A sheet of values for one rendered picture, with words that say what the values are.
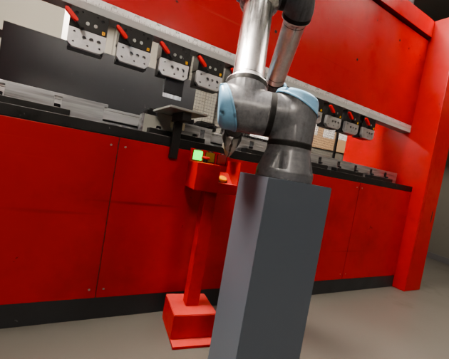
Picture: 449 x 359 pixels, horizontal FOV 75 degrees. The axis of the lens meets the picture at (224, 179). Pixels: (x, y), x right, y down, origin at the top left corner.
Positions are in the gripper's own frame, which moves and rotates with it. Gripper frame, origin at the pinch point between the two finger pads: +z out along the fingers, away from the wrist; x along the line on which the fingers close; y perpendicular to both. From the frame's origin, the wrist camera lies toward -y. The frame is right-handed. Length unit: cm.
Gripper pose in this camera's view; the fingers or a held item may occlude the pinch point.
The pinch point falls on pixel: (228, 154)
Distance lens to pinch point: 134.3
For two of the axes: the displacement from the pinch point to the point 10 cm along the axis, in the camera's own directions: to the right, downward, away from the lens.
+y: -3.5, -1.9, 9.2
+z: -2.0, 9.7, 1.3
